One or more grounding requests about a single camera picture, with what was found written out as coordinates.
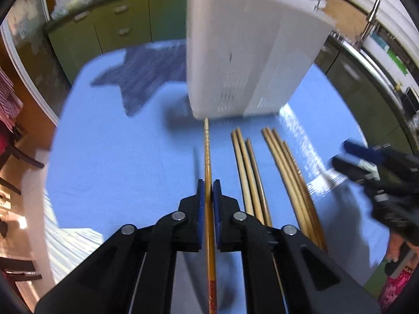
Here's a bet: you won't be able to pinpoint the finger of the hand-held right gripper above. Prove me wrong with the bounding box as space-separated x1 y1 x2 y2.
332 156 380 184
344 140 382 166

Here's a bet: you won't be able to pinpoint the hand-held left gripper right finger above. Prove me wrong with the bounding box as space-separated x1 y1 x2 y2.
213 179 382 314

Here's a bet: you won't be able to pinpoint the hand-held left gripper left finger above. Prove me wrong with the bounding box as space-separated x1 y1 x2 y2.
34 179 206 314

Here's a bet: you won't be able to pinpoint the light wooden chopstick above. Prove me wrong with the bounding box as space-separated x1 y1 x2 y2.
261 129 313 239
272 128 323 246
282 141 328 253
245 138 273 228
231 130 254 216
267 127 318 241
236 127 265 223

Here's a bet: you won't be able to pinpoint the brown ribbed chopstick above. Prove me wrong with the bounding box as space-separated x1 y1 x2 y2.
203 117 218 314

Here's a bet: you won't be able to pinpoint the white plastic utensil container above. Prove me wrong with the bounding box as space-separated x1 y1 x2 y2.
186 0 338 120

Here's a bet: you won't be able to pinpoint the person's right forearm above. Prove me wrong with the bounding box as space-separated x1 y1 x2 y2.
376 262 416 313

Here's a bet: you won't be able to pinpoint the person's right hand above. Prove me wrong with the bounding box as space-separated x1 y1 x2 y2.
386 235 410 264

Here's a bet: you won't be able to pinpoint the green sink-side cabinets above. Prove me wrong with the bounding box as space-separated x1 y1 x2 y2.
314 34 419 158

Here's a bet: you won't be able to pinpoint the blue tablecloth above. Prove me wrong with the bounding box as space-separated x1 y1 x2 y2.
46 39 393 314

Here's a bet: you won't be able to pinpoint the tall steel faucet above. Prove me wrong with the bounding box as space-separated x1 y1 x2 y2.
360 0 382 46

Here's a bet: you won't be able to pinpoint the striped cloth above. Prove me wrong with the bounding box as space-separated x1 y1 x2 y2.
42 196 108 285

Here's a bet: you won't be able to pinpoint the wooden board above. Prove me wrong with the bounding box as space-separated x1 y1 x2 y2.
322 0 369 28

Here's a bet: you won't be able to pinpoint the dark blue star-shaped cloth patch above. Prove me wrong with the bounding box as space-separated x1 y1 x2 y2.
90 43 188 119

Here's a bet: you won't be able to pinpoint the red cushioned wooden chair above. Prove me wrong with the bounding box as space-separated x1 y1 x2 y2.
0 122 45 171

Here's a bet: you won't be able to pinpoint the green base cabinets with drawers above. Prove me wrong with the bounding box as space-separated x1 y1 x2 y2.
46 0 189 86

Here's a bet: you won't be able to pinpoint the red checkered apron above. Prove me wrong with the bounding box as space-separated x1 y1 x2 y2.
0 69 24 128

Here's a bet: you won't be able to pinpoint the printed glass sliding door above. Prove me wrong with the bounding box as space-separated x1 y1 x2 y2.
0 0 71 125

